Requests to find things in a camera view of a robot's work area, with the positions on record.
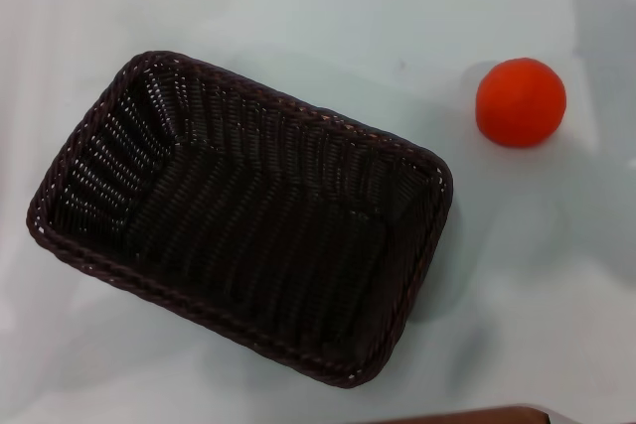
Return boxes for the dark brown woven basket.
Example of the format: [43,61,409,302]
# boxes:
[25,50,454,389]

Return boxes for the orange ball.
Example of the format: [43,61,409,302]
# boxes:
[475,59,567,148]

